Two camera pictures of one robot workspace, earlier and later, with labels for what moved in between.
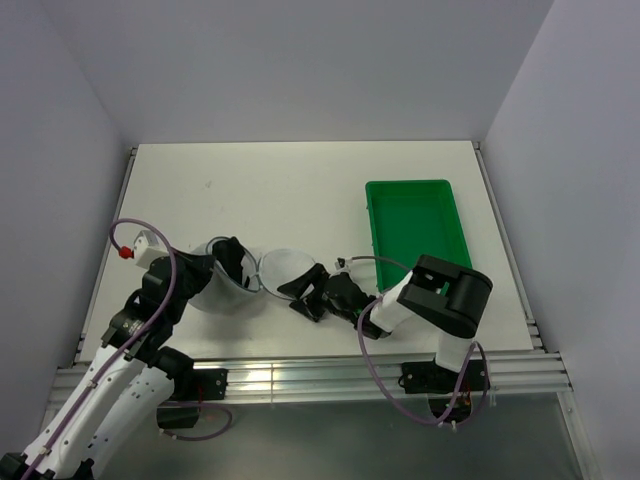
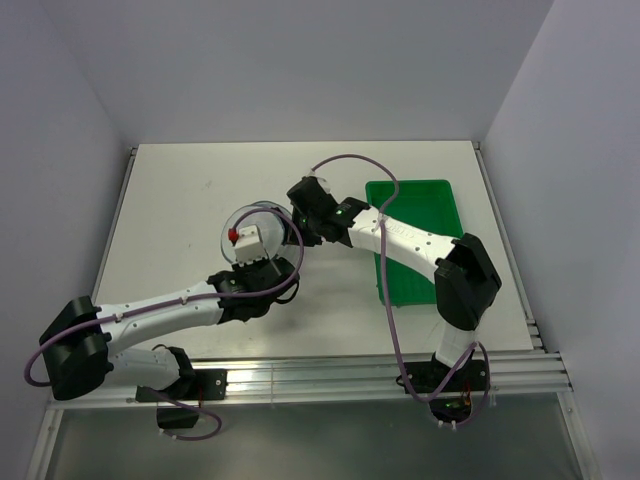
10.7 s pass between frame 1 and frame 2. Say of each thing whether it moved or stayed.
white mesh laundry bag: moved
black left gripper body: moved
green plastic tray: stayed
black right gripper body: moved
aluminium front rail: stayed
